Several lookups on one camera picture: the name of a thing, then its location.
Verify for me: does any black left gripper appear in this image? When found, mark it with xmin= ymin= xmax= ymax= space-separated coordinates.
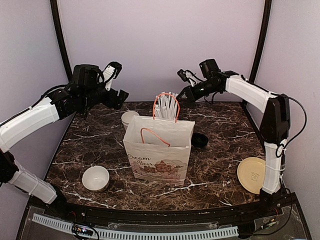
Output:
xmin=81 ymin=84 xmax=128 ymax=109

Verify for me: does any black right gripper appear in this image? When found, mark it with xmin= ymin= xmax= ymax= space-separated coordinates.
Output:
xmin=176 ymin=79 xmax=220 ymax=103

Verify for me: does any stack of white paper cups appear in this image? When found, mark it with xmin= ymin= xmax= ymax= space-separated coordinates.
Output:
xmin=121 ymin=111 xmax=139 ymax=131

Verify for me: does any stack of black cup lids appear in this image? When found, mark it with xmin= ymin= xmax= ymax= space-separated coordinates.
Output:
xmin=191 ymin=132 xmax=209 ymax=148

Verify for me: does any white paper takeout bag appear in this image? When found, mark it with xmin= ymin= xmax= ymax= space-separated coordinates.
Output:
xmin=122 ymin=92 xmax=196 ymax=186

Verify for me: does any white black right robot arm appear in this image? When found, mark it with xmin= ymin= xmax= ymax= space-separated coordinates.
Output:
xmin=177 ymin=59 xmax=302 ymax=195

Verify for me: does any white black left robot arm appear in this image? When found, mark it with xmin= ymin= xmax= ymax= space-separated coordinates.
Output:
xmin=0 ymin=61 xmax=129 ymax=218

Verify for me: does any bundle of white wrapped straws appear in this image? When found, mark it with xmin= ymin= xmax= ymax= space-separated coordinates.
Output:
xmin=152 ymin=92 xmax=180 ymax=122

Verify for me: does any white ceramic bowl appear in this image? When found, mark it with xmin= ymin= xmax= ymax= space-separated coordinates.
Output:
xmin=82 ymin=165 xmax=110 ymax=193

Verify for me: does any cream yellow plate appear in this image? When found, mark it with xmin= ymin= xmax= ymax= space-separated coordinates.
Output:
xmin=237 ymin=157 xmax=266 ymax=195

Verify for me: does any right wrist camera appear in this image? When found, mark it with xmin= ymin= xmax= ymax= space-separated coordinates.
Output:
xmin=177 ymin=69 xmax=198 ymax=87

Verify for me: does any black corner frame post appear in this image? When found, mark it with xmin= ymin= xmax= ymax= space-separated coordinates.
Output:
xmin=50 ymin=0 xmax=73 ymax=82

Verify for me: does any black right frame post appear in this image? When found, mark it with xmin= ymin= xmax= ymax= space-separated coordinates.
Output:
xmin=248 ymin=0 xmax=272 ymax=84

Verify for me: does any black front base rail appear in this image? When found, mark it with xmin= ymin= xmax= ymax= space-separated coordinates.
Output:
xmin=27 ymin=193 xmax=304 ymax=236

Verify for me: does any white slotted cable duct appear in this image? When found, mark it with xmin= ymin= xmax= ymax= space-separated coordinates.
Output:
xmin=31 ymin=213 xmax=239 ymax=240

